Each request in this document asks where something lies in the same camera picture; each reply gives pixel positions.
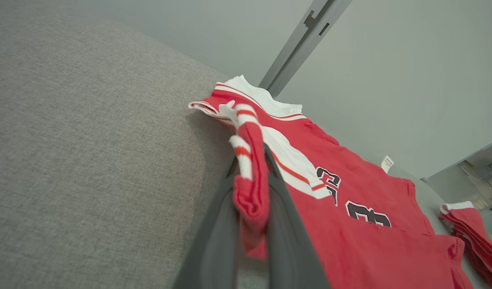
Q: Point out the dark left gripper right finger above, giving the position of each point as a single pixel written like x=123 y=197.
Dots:
x=290 y=249

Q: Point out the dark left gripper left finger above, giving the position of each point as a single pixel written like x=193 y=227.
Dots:
x=213 y=249

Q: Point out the red and white basketball jersey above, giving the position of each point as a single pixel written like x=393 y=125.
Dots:
x=370 y=249

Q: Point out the red shorts with white stripe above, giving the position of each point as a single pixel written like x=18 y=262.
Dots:
x=474 y=237

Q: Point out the grey fabric sofa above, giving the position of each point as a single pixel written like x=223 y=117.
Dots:
x=89 y=160

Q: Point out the grey metal partition post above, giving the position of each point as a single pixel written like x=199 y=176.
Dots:
x=298 y=48

